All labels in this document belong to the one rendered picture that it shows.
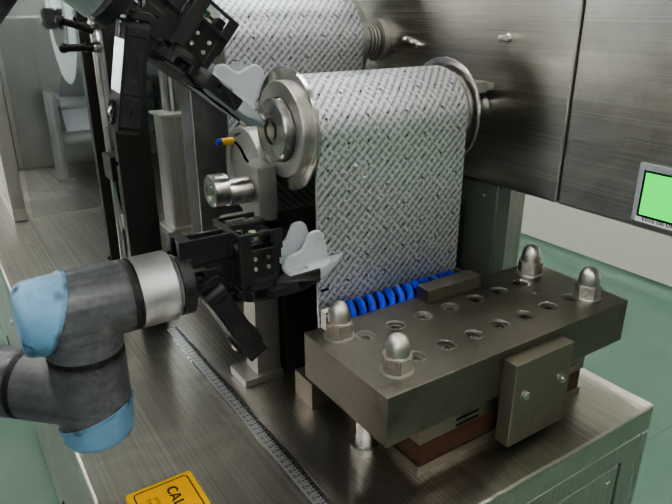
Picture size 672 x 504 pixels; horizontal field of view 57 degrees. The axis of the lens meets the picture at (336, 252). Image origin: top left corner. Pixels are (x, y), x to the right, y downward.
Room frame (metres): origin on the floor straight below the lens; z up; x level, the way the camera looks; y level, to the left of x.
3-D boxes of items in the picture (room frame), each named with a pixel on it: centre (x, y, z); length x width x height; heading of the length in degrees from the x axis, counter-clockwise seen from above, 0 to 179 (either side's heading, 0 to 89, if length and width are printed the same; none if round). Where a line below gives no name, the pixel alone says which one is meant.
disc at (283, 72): (0.75, 0.06, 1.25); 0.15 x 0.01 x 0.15; 34
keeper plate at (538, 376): (0.62, -0.24, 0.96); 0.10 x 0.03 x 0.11; 124
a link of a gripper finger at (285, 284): (0.65, 0.06, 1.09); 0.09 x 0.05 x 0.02; 122
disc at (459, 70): (0.89, -0.15, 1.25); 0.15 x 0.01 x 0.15; 34
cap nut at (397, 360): (0.56, -0.06, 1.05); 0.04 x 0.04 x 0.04
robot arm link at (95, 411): (0.55, 0.27, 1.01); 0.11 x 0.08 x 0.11; 79
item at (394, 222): (0.76, -0.07, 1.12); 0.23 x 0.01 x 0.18; 124
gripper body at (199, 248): (0.63, 0.12, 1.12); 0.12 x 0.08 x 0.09; 124
